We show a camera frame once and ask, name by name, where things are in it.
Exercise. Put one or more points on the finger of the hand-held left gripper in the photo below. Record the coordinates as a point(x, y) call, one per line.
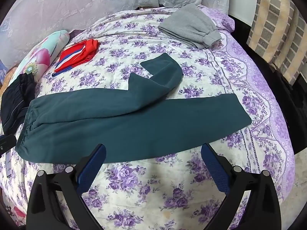
point(7, 143)

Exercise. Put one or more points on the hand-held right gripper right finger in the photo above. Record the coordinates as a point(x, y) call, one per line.
point(214, 170)

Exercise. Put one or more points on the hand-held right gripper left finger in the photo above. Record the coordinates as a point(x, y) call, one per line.
point(92, 167)

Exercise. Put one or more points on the teal pants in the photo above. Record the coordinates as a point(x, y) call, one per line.
point(120, 129)

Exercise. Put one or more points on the black pants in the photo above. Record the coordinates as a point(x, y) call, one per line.
point(14, 103)

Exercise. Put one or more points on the grey pants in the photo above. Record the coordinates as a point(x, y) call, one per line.
point(187, 26)

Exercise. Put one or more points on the smartphone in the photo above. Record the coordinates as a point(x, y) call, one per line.
point(8, 160)

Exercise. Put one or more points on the purple floral bedsheet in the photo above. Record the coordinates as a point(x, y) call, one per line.
point(144, 196)

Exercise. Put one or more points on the brown cloth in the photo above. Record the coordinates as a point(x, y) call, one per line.
point(6, 79)

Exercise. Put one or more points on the blue patterned cloth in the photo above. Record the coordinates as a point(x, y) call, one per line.
point(2, 70)

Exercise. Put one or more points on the floral pillow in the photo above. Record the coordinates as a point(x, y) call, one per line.
point(45, 52)

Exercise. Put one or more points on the red striped garment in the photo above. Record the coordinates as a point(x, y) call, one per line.
point(76, 55)

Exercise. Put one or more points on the mauve cloth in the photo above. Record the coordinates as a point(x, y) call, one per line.
point(76, 33)

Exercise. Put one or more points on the white lace headboard cover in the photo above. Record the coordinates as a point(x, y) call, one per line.
point(72, 7)

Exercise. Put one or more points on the beige grey striped curtain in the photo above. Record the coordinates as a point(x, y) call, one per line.
point(275, 28)

